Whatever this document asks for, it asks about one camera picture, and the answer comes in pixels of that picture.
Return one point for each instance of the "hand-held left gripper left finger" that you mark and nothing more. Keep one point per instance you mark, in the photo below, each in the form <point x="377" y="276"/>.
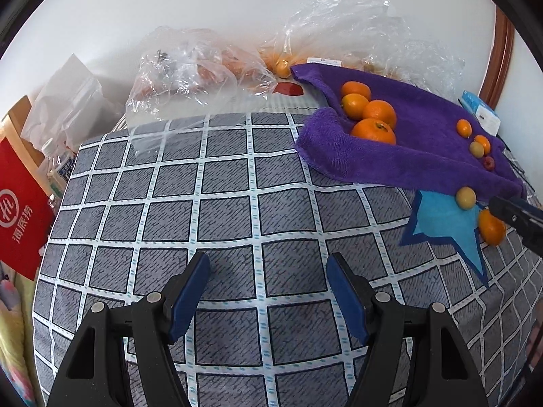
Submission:
<point x="191" y="296"/>

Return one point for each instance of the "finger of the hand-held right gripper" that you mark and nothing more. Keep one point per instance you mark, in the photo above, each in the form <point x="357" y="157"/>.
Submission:
<point x="509" y="210"/>
<point x="535" y="239"/>

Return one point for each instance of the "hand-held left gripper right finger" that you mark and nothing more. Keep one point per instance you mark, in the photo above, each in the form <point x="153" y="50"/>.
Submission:
<point x="345" y="296"/>

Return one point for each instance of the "small orange kumquat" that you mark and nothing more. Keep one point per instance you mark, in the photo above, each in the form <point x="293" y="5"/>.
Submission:
<point x="492" y="228"/>
<point x="351" y="104"/>
<point x="485" y="142"/>
<point x="464" y="128"/>

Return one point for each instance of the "small yellow fruit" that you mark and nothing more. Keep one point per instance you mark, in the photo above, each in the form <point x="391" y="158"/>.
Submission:
<point x="476" y="150"/>
<point x="465" y="198"/>

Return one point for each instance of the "small red fruit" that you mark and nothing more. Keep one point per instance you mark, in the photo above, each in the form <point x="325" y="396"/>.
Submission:
<point x="489" y="163"/>

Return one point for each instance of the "orange tangerine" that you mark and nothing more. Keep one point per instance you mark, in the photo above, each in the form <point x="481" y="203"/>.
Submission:
<point x="373" y="132"/>
<point x="356" y="89"/>
<point x="379" y="112"/>

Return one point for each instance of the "grey checked bedsheet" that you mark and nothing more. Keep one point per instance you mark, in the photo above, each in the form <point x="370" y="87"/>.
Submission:
<point x="169" y="220"/>

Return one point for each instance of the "blue white tissue pack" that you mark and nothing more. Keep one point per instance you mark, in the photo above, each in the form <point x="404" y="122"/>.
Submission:
<point x="485" y="114"/>

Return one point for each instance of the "purple towel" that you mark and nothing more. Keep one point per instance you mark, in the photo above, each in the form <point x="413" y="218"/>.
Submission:
<point x="403" y="165"/>

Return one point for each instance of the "large crumpled clear plastic bag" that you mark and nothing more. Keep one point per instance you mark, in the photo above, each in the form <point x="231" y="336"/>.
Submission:
<point x="428" y="63"/>

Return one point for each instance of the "yellow patterned blanket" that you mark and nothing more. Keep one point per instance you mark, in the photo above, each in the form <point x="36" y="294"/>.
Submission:
<point x="15" y="339"/>

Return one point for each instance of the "clear plastic bottle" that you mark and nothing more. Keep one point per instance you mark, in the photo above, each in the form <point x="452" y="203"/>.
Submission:
<point x="61" y="169"/>

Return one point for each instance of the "red paper bag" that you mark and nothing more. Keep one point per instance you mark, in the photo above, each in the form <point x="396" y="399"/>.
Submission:
<point x="21" y="220"/>

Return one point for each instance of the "red apple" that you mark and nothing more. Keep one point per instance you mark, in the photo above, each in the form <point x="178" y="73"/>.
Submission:
<point x="288" y="89"/>

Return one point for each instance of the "white plastic bag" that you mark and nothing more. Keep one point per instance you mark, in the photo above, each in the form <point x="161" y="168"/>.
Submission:
<point x="68" y="93"/>

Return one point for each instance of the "light wooden furniture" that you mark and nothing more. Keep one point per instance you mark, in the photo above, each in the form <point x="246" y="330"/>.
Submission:
<point x="17" y="121"/>

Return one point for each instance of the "clear plastic bag with oranges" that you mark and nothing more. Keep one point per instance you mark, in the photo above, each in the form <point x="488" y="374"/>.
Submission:
<point x="297" y="46"/>

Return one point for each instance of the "brown wooden door frame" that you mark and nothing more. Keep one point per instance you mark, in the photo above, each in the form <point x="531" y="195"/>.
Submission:
<point x="500" y="59"/>

